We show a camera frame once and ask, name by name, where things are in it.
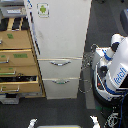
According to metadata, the white middle fridge drawer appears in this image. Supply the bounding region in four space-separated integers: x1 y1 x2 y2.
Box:
38 59 82 79

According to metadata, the white fridge drawer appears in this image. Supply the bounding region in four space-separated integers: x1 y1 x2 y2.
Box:
43 78 79 99
38 59 82 79

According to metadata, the white bottom fridge drawer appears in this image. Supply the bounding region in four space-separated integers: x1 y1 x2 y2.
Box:
43 78 79 99

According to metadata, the white fridge body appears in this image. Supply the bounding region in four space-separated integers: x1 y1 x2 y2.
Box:
24 0 92 99

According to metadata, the wooden drawer cabinet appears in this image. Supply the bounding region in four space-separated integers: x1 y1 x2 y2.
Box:
0 17 45 97

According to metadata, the white blue Fetch robot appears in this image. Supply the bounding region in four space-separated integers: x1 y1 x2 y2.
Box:
92 34 128 106

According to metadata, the green android sticker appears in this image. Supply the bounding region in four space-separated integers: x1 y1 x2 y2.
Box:
37 3 49 18

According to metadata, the grey box on cabinet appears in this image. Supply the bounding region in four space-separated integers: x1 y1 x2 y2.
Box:
0 6 26 17

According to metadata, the coiled grey cable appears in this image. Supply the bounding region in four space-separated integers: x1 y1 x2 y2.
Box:
78 43 100 94

